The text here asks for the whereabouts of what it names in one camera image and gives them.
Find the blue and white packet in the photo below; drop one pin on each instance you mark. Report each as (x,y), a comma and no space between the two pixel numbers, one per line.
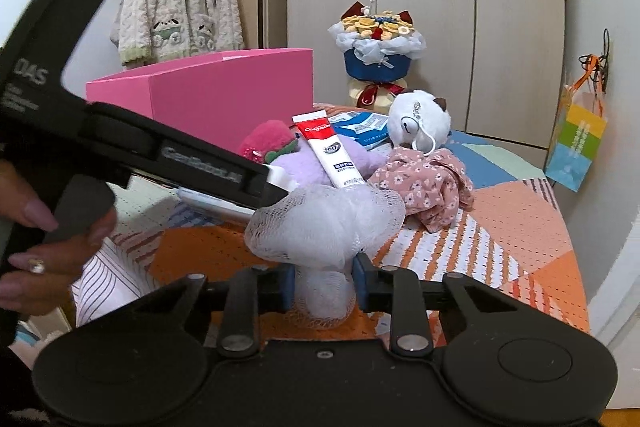
(365,127)

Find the person's left hand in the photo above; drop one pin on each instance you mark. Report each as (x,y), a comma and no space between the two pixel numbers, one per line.
(30,267)

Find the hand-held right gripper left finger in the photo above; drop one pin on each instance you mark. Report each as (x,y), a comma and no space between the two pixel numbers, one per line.
(287,289)

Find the beige wardrobe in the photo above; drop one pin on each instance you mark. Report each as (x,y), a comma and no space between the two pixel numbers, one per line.
(425,7)

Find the blue wrapped flower bouquet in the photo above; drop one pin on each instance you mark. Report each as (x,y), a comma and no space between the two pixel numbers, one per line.
(375,57)

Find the red and white toothpaste tube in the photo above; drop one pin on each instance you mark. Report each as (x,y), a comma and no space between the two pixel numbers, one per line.
(327,152)

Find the colourful paper gift bag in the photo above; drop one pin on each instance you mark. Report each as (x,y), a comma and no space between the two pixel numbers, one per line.
(575,142)

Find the pink cardboard box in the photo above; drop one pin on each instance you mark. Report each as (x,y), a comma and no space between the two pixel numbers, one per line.
(225,87)

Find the purple plush toy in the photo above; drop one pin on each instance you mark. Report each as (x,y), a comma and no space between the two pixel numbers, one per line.
(362,159)

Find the pink floral cloth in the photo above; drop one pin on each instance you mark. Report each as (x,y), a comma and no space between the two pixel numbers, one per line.
(425,187)

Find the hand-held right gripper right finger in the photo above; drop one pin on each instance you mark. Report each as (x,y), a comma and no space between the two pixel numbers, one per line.
(361,282)

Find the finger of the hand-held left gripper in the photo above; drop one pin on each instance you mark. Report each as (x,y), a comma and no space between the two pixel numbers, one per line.
(260,198)

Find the white plush cat toy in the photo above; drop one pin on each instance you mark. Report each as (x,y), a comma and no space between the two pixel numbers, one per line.
(430,117)

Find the pink strawberry plush toy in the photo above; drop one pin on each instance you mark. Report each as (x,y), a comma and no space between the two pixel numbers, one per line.
(267,134)

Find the white mesh bath pouf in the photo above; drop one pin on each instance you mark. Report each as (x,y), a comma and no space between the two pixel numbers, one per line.
(320,227)

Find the patterned tablecloth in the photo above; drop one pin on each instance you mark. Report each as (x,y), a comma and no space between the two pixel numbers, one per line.
(525,227)

